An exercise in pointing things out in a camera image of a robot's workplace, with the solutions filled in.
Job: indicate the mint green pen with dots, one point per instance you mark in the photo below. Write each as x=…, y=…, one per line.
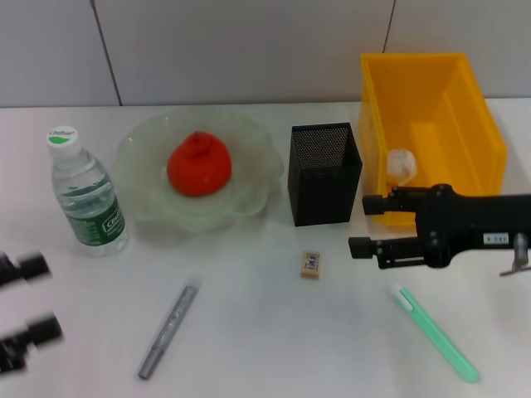
x=435, y=331

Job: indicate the clear water bottle green label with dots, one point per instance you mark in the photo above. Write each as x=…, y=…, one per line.
x=83, y=186

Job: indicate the small beige eraser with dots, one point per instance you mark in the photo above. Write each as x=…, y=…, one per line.
x=311, y=265

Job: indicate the black mesh pen holder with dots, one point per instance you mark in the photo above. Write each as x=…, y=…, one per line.
x=323, y=195

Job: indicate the red-orange fruit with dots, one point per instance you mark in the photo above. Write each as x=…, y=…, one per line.
x=199, y=170

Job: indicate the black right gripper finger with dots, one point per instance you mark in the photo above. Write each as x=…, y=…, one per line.
x=390, y=203
x=386, y=250

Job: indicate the grey marker pen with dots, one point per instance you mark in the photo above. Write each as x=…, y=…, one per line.
x=170, y=327

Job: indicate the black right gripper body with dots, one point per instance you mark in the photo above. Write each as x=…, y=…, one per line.
x=456, y=224

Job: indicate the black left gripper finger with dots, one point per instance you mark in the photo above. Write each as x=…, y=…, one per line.
x=37, y=331
x=25, y=267

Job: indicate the white paper ball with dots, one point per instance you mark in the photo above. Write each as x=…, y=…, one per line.
x=400, y=161

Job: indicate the yellow plastic storage bin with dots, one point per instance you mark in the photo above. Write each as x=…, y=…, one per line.
x=456, y=124

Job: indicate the clear glass fruit plate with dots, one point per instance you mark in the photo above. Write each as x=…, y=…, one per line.
x=137, y=199

